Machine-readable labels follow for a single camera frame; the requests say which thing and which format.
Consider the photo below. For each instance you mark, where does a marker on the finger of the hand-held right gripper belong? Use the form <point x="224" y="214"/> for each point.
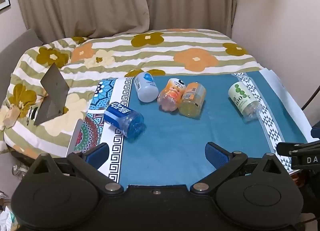
<point x="295" y="147"/>

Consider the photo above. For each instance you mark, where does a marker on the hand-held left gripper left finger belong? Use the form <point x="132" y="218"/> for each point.
<point x="98" y="153"/>

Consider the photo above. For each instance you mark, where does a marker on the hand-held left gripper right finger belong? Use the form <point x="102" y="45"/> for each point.
<point x="217" y="154"/>

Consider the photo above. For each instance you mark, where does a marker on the blue labelled plastic bottle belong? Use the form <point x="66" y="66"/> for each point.
<point x="120" y="117"/>

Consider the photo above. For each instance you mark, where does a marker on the green and white plastic cup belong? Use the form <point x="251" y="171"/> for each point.
<point x="241" y="97"/>

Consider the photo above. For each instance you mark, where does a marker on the pink and orange plastic cup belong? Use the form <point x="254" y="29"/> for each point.
<point x="171" y="94"/>

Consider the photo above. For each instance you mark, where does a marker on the white cup with blue label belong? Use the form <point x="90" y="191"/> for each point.
<point x="146" y="87"/>

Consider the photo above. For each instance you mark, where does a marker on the grey flat panel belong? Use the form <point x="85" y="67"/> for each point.
<point x="74" y="137"/>

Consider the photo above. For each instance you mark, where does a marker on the teal patterned table cloth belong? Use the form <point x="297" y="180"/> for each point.
<point x="170" y="136"/>

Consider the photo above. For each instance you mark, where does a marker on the grey folded stand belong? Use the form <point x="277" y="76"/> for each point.
<point x="51" y="96"/>

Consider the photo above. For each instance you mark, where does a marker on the brown paper tag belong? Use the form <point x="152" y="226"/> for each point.
<point x="11" y="117"/>

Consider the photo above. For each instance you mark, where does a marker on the floral striped blanket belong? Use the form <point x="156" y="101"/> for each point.
<point x="155" y="53"/>

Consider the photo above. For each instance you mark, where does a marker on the grey headboard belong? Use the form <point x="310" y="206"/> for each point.
<point x="17" y="43"/>

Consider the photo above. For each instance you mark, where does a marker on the beige curtain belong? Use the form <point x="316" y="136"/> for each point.
<point x="100" y="3"/>

